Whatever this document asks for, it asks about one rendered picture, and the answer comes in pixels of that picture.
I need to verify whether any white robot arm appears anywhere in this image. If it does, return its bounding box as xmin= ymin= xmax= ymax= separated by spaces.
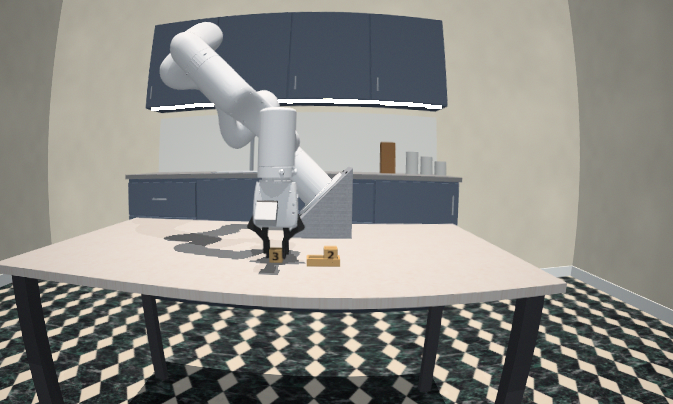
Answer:
xmin=160 ymin=22 xmax=342 ymax=226

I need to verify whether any tan calendar cube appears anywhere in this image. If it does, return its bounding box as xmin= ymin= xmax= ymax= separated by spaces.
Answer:
xmin=324 ymin=246 xmax=338 ymax=259
xmin=269 ymin=247 xmax=283 ymax=263

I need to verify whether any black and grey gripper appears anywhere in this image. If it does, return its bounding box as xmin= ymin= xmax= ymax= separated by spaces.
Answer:
xmin=247 ymin=180 xmax=305 ymax=259

